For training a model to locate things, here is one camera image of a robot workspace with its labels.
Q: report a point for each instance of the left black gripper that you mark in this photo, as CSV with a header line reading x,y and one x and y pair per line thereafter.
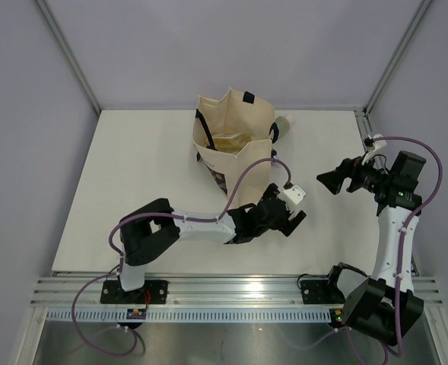
x,y
288,225

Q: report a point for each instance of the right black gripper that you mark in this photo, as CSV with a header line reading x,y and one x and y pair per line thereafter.
x,y
335,179

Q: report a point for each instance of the green bottle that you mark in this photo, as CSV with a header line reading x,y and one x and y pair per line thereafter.
x,y
283,125

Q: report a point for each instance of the clear amber soap bottle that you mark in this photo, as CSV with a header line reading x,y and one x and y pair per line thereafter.
x,y
231,142

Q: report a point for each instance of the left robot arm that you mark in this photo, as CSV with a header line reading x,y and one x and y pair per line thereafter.
x,y
147,233

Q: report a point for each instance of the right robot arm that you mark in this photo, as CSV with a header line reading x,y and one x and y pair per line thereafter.
x,y
383,306

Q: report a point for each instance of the cream canvas tote bag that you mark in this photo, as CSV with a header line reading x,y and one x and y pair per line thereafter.
x,y
235,112

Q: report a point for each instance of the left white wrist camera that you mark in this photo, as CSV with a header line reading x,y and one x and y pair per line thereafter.
x,y
293,196

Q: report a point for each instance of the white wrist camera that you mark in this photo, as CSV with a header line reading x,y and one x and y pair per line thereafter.
x,y
293,196
373,146

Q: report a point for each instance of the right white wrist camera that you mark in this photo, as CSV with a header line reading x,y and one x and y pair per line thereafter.
x,y
373,146

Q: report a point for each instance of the right side aluminium rail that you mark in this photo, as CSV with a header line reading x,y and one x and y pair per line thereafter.
x,y
366,129

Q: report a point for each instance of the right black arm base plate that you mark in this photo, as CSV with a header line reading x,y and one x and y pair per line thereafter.
x,y
315,291

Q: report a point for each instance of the right aluminium frame post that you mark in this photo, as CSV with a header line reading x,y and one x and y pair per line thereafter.
x,y
401,47

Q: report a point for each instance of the aluminium frame post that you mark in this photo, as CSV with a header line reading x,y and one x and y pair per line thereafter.
x,y
68,55
401,47

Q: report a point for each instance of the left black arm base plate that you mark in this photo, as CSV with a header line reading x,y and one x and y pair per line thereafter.
x,y
153,292

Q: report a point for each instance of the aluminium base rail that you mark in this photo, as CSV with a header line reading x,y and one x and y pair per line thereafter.
x,y
189,292

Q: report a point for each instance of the white slotted cable duct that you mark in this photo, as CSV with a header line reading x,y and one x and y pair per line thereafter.
x,y
189,315

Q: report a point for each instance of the left aluminium frame post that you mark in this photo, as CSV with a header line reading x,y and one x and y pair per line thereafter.
x,y
68,55

